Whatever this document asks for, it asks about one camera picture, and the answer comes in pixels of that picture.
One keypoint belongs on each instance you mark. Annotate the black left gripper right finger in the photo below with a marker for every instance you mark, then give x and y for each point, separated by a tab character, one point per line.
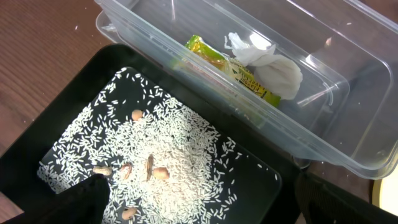
323	202

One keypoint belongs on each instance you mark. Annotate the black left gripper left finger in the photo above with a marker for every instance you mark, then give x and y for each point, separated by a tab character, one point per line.
83	203

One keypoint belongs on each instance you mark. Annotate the yellow plate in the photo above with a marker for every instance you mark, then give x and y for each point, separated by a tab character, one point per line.
384	193

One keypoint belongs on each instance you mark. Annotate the white tissue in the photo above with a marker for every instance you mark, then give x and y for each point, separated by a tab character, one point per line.
275	72

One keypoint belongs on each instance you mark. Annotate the green snack wrapper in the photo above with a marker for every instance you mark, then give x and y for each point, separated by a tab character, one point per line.
232	67

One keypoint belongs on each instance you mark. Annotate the clear plastic waste bin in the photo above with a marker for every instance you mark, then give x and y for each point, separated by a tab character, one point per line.
345	111

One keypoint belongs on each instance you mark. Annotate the peanut left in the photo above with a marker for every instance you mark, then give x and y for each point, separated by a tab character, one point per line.
104	170

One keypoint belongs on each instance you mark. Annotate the peanut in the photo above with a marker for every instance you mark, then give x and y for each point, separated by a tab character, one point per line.
161	173
104	170
136	115
129	213

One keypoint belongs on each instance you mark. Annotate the peanut bottom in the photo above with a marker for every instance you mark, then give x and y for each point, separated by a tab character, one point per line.
129	213

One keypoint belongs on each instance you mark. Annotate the curved peanut skin piece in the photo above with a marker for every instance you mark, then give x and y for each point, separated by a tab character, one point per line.
125	171

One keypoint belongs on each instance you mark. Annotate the peanut shell piece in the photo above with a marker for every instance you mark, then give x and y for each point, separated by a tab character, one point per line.
149	165

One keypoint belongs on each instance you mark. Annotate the peanut centre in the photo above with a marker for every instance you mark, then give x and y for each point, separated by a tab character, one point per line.
161	173

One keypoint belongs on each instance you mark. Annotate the spilled rice grains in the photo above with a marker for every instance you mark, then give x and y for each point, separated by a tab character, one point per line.
201	161

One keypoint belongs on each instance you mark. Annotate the black rectangular tray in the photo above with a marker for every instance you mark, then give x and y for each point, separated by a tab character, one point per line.
265	176

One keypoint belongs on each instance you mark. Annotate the peanut top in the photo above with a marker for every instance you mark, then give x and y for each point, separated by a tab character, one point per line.
136	115

